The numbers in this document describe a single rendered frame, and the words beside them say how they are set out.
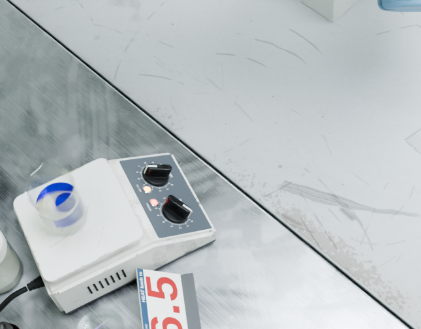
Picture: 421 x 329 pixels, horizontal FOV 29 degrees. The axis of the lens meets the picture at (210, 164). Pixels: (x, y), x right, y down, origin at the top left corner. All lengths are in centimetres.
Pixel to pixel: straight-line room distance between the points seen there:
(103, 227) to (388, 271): 33
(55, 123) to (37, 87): 7
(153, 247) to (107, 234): 5
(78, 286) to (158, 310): 9
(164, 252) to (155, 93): 26
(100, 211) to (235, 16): 39
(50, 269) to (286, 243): 28
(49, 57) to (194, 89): 22
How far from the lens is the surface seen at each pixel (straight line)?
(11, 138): 112
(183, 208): 93
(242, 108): 107
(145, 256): 92
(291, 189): 101
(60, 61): 117
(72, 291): 92
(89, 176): 95
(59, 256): 91
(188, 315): 94
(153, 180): 97
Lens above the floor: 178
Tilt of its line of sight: 58 degrees down
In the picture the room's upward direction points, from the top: 12 degrees counter-clockwise
